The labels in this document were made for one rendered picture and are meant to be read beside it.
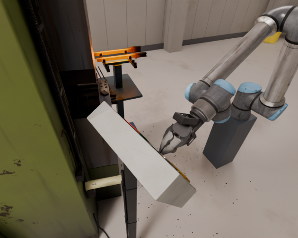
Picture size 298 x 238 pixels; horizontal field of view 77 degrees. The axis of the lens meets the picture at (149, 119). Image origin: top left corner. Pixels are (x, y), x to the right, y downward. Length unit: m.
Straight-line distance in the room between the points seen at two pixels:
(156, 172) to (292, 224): 1.70
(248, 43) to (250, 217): 1.37
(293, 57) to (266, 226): 1.28
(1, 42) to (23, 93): 0.13
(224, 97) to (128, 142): 0.41
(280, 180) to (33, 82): 2.14
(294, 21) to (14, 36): 1.08
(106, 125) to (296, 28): 0.96
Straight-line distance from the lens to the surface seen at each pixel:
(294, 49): 1.21
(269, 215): 1.99
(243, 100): 1.57
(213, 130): 1.83
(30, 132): 0.70
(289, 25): 1.17
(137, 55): 1.61
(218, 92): 0.74
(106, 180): 1.08
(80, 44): 0.81
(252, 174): 2.15
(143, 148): 0.48
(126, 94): 1.58
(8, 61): 0.57
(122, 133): 0.52
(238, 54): 1.02
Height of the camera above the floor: 1.56
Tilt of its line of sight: 41 degrees down
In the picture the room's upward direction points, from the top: 4 degrees clockwise
